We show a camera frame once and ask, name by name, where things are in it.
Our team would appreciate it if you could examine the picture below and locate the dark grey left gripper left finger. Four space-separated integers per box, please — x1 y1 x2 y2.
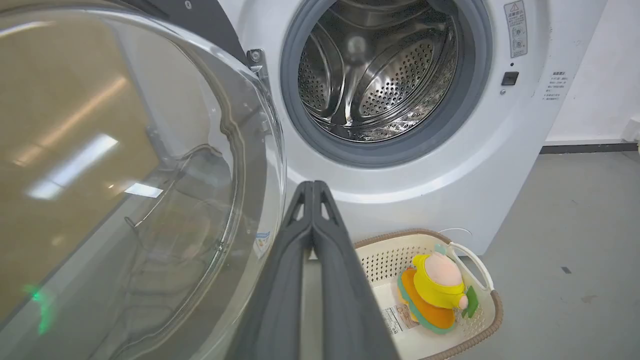
226 181 314 360

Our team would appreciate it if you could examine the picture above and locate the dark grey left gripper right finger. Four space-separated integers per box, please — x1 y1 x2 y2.
312 180 401 360

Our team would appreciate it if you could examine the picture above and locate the glass washing machine door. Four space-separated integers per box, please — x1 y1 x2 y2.
0 0 287 360

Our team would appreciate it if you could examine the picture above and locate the white front-load washing machine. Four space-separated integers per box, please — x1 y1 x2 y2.
218 0 609 257

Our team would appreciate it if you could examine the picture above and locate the metal door hinge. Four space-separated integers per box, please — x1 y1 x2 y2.
246 48 271 88

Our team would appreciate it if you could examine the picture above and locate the white product label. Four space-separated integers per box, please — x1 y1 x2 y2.
382 304 420 335

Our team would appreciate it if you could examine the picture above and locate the yellow and orange plush doll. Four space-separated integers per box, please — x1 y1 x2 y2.
397 243 479 335

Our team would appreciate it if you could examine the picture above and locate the cream laundry basket brown rim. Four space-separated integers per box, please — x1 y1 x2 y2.
354 228 504 360

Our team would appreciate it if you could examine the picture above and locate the stainless steel washer drum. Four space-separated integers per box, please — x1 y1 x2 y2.
298 0 459 143

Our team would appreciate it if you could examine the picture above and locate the printed instruction text label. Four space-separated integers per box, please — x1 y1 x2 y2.
544 71 569 102

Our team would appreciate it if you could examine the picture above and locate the warning label sticker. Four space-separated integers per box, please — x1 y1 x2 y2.
504 0 529 59

